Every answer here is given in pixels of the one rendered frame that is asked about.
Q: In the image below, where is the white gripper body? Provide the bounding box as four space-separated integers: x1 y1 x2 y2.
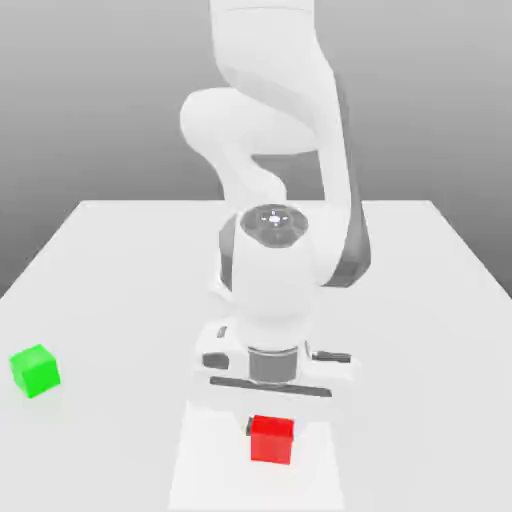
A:
192 362 358 422

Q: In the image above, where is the small red cube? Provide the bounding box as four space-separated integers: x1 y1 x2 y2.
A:
244 414 297 466

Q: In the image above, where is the small green cube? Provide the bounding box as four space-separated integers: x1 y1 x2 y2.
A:
8 343 62 400

